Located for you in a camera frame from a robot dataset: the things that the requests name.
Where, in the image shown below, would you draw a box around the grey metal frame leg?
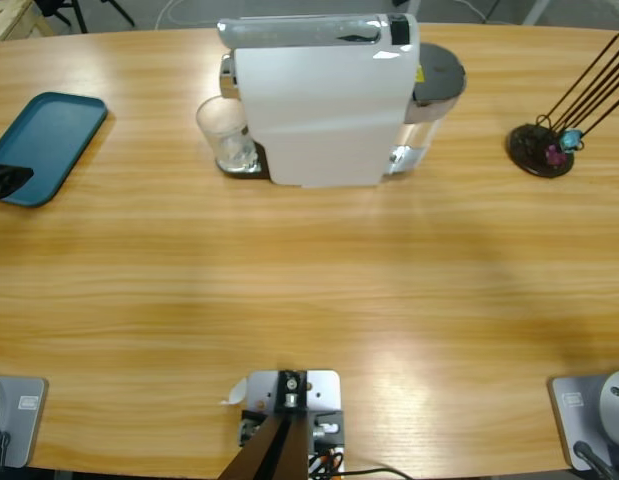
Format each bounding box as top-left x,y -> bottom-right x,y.
521,0 -> 555,26

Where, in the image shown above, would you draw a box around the orange cable clip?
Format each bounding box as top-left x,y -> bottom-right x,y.
308,446 -> 346,475

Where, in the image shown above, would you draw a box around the white floor cable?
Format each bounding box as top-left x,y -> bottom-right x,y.
155,0 -> 240,29
457,0 -> 491,24

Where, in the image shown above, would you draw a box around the white tape tag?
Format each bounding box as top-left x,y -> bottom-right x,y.
218,378 -> 249,407

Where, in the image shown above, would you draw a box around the black cable under camera mast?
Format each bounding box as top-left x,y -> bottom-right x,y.
338,466 -> 416,480

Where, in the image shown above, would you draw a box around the black camera mast with bracket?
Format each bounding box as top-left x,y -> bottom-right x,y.
218,368 -> 311,480

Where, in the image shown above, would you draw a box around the blue coffee capsule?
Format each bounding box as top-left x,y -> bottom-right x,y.
560,128 -> 584,153

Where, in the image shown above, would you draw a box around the black capsule holder with rods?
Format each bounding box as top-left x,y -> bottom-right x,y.
504,32 -> 619,179

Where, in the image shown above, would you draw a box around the wooden crate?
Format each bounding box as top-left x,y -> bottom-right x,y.
0,0 -> 58,46

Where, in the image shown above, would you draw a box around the clear glass cup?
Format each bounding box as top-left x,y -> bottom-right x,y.
195,94 -> 261,174

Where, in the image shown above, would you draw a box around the clear water tank black lid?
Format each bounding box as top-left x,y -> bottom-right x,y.
386,42 -> 469,180

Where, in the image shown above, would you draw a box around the white capsule coffee machine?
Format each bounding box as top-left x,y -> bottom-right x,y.
216,12 -> 423,190

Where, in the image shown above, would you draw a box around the black tripod legs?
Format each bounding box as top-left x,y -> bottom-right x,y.
35,0 -> 138,34

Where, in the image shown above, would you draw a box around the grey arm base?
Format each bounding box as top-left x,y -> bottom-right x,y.
0,374 -> 50,470
547,368 -> 619,473

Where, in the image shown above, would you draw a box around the teal plastic tray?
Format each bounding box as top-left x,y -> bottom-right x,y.
0,91 -> 110,209

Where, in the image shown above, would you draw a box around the light grey camera mount plate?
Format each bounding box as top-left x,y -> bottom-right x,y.
245,368 -> 346,480

